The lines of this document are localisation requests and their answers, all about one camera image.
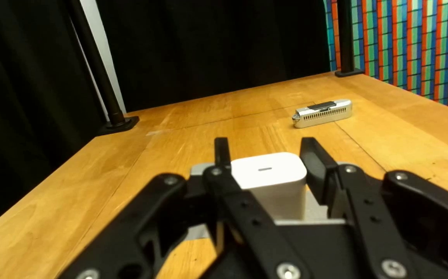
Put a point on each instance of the black stand post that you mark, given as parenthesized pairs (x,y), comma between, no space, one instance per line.
(94,42)

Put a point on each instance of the silver rectangular device on table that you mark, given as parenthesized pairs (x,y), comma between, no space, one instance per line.
(323,111)

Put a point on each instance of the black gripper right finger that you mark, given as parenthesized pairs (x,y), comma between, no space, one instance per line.
(322,169)

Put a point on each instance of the black curtain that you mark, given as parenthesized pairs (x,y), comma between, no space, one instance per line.
(164,51)

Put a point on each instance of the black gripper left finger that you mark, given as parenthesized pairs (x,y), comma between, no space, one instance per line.
(223,156)

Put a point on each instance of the white charger head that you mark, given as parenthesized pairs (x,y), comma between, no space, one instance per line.
(277,180)

